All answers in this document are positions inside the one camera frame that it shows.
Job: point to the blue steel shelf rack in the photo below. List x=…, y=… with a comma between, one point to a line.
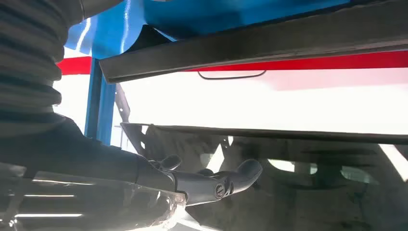
x=105, y=32

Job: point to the red barrier belt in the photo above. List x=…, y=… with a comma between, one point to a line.
x=318, y=62

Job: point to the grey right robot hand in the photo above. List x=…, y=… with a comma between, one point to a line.
x=79, y=191

